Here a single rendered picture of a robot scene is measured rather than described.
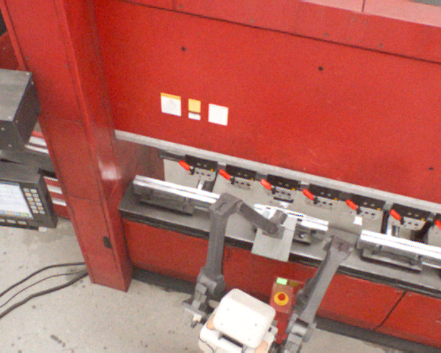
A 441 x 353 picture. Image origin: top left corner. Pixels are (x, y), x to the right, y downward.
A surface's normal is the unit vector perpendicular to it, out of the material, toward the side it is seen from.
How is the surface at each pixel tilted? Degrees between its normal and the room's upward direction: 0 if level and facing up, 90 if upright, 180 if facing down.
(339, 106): 90
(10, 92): 0
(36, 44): 90
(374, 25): 90
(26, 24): 90
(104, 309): 0
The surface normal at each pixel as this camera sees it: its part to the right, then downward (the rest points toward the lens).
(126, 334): 0.01, -0.54
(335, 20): -0.28, 0.81
